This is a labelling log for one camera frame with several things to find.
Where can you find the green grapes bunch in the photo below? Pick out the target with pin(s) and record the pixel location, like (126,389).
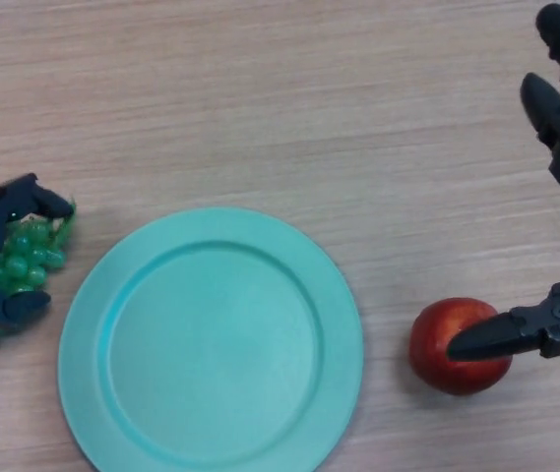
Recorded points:
(18,263)

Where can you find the turquoise round plate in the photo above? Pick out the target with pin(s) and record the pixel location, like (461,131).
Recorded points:
(210,344)

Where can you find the red apple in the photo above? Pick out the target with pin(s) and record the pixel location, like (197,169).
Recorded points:
(456,378)

